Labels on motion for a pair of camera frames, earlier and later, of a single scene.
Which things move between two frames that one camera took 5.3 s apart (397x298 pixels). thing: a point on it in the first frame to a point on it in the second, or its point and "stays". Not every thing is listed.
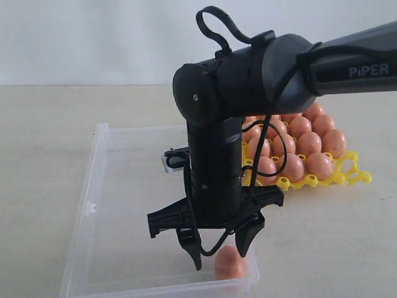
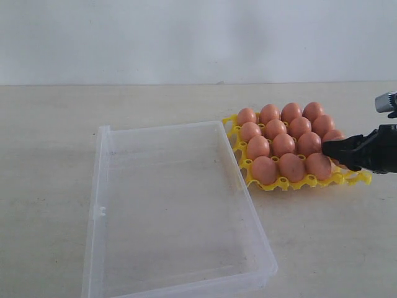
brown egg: (299, 126) stays
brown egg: (253, 144) stays
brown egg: (319, 164) stays
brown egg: (229, 264) to (336, 162)
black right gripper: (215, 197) to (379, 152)
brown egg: (321, 124) stays
